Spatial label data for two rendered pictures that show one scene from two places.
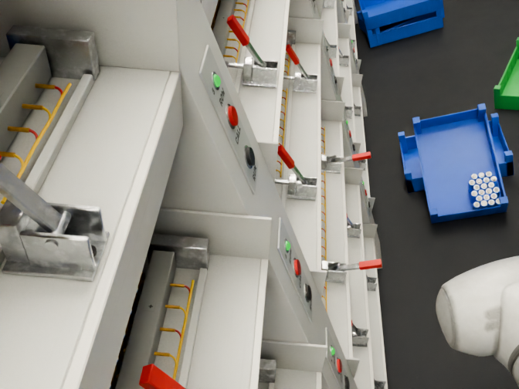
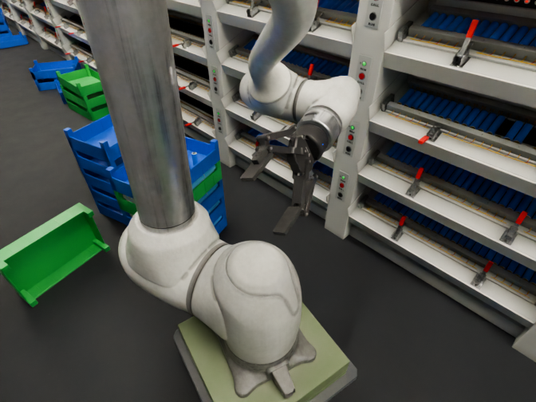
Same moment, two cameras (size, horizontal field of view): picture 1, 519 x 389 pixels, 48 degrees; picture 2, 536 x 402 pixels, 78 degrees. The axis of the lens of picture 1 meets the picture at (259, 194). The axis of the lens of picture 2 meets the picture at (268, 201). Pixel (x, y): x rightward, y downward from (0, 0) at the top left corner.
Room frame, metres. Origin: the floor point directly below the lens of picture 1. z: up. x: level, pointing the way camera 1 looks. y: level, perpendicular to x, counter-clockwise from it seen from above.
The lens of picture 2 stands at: (0.55, -0.96, 0.97)
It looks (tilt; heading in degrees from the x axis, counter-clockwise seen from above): 40 degrees down; 115
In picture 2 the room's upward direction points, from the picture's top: straight up
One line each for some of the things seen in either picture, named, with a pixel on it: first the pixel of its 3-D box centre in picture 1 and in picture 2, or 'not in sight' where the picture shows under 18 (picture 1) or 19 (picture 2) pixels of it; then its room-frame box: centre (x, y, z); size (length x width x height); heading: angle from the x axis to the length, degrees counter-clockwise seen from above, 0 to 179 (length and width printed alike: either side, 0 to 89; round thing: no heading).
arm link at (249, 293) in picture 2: not in sight; (254, 295); (0.38, -0.64, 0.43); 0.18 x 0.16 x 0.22; 177
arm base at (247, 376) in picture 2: not in sight; (265, 340); (0.40, -0.65, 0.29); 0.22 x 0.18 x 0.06; 141
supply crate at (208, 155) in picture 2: not in sight; (167, 163); (-0.13, -0.29, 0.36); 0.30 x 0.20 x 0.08; 87
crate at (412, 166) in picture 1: (452, 152); not in sight; (1.27, -0.59, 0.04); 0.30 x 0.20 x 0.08; 70
